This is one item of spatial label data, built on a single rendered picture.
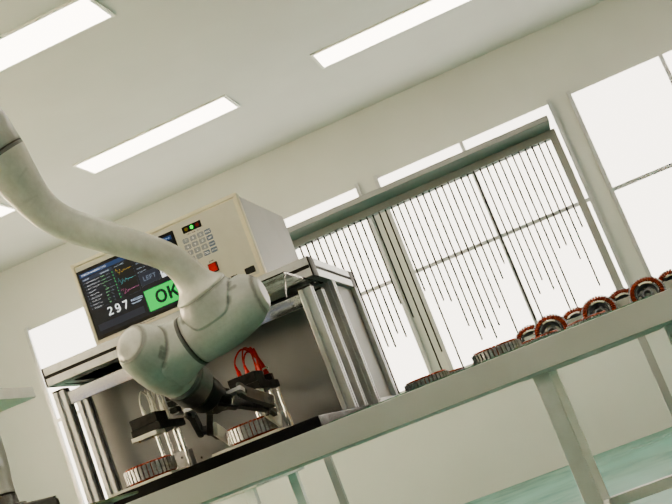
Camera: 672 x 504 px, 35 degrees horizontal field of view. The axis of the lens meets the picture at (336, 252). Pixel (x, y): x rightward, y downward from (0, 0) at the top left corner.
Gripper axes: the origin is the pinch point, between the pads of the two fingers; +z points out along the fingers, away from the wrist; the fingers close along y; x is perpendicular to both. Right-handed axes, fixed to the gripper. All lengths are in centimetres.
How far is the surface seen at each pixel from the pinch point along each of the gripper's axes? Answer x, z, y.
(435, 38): -491, 360, 11
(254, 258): -37.9, -5.3, -8.0
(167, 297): -36.2, -7.6, 14.1
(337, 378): -8.8, 8.3, -17.3
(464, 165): -272, 258, -4
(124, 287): -41.0, -11.6, 23.0
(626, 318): 15, -10, -80
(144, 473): 4.8, -6.8, 22.5
